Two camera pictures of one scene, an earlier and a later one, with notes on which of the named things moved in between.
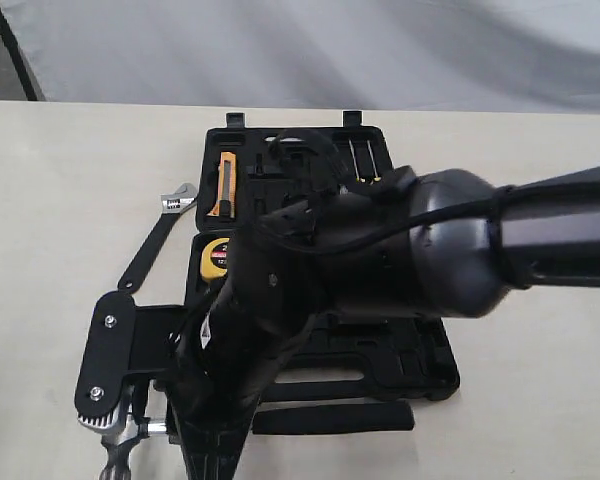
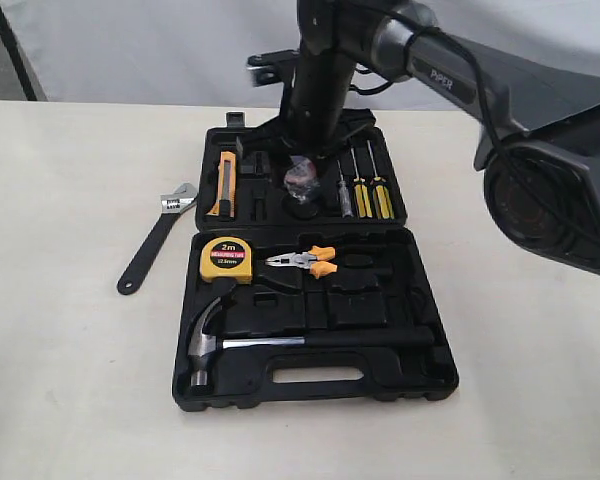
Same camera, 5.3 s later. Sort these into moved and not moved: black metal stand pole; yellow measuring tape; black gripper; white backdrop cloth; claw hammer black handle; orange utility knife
Moved: claw hammer black handle; black gripper
Not moved: yellow measuring tape; white backdrop cloth; black metal stand pole; orange utility knife
